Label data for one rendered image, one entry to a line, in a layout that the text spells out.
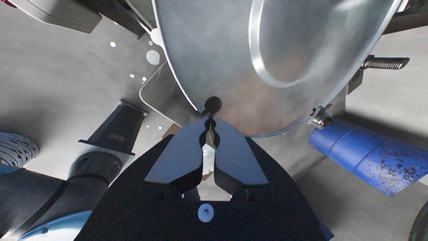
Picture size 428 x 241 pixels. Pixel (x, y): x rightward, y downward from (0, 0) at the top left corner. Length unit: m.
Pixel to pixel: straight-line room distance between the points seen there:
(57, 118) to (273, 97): 1.17
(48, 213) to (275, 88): 0.55
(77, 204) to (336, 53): 0.64
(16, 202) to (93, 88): 0.66
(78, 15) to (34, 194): 0.40
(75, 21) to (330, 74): 0.44
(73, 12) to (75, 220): 0.45
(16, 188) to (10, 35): 0.76
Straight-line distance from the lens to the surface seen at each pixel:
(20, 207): 0.52
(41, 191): 0.52
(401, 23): 0.60
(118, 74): 0.96
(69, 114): 1.15
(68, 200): 0.53
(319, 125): 0.29
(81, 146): 0.63
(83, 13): 0.37
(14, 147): 1.29
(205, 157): 0.79
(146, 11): 0.26
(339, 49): 0.25
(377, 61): 0.35
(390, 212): 3.46
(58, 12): 0.33
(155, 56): 0.25
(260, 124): 0.19
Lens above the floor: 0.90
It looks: 55 degrees down
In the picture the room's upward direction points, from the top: 145 degrees clockwise
